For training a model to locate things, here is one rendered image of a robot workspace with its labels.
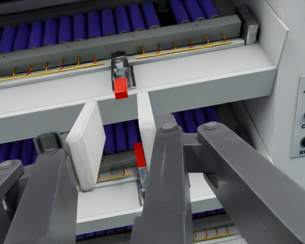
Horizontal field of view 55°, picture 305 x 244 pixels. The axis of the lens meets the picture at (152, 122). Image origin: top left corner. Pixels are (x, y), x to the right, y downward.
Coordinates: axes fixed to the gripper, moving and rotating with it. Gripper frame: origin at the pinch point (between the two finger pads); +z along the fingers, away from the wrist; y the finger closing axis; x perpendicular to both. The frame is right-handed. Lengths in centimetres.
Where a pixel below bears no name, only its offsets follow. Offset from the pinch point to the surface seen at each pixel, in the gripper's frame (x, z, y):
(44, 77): 1.3, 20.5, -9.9
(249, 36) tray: 1.7, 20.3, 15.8
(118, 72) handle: 0.9, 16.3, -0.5
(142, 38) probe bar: 3.7, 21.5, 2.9
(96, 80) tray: 0.0, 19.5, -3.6
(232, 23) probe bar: 3.5, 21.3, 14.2
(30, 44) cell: 5.3, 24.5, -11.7
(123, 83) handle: 0.4, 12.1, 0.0
